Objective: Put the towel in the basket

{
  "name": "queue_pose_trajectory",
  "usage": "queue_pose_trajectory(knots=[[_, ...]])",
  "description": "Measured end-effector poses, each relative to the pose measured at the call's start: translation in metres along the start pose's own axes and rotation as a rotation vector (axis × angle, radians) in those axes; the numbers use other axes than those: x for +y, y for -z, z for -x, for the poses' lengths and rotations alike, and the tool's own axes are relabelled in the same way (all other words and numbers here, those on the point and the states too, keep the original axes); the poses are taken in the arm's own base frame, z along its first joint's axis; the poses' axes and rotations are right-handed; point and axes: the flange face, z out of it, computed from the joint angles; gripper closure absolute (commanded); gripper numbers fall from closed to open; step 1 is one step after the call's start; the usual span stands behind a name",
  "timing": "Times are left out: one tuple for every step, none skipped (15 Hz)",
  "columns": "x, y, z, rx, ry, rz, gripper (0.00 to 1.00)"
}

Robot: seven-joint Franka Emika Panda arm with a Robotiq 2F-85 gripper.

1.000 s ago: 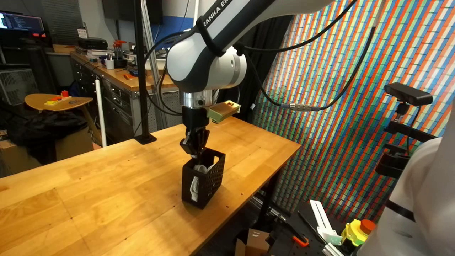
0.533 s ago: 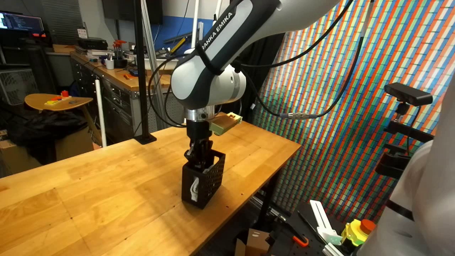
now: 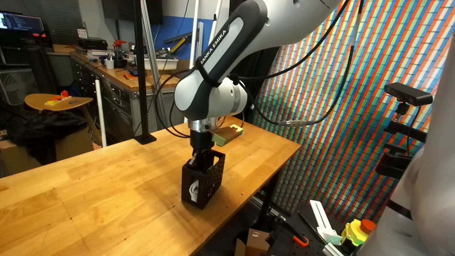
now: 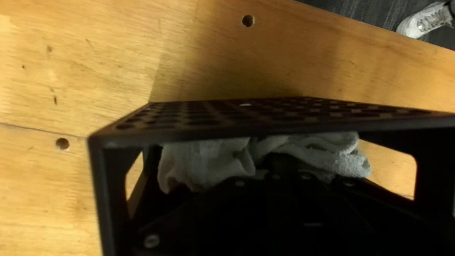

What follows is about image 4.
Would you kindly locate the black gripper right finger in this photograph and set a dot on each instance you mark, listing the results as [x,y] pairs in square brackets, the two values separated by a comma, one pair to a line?
[360,222]

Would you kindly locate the light grey towel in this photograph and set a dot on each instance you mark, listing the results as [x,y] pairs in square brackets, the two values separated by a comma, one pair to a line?
[204,161]

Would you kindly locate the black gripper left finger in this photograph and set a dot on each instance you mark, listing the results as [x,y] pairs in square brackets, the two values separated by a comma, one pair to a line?
[213,217]

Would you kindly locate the white sneaker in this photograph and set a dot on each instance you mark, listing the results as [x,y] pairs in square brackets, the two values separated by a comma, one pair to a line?
[427,21]

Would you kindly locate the black perforated basket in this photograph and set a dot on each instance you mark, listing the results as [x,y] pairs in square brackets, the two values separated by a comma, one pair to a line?
[236,118]

